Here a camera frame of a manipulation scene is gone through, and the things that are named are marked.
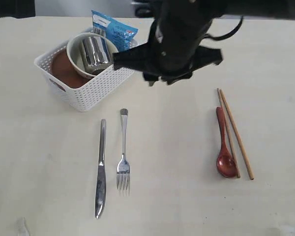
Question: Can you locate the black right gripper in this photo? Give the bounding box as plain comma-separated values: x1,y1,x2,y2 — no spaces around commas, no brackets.
113,36,223,86

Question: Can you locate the shiny steel cup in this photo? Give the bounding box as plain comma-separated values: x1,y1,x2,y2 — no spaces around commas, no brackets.
79,36,112,75

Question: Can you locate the white perforated plastic basket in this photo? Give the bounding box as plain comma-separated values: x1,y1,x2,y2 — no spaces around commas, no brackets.
33,26,139,113

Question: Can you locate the silver metal spoon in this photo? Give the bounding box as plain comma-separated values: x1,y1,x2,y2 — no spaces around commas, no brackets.
117,108,130,191

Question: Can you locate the red-brown wooden spoon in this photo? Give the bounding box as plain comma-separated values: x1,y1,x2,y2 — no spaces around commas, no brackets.
216,107,237,178

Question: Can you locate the silver metal knife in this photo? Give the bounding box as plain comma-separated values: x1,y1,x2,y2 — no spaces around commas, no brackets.
95,119,106,219

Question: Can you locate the wooden chopstick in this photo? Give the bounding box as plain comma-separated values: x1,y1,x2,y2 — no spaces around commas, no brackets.
219,89,255,180
217,88,241,178

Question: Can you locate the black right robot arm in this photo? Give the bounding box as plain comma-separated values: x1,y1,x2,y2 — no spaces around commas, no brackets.
113,0,295,86

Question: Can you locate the blue snack packet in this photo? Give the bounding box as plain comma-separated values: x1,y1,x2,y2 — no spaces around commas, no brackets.
91,10,138,52

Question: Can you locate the cream ceramic bowl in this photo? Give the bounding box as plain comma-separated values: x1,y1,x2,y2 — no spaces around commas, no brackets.
66,32,118,80

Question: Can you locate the brown plate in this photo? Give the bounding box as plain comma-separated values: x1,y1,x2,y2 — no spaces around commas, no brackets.
51,49,89,89

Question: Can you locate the black cable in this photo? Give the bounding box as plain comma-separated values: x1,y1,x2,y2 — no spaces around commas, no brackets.
204,16,244,42

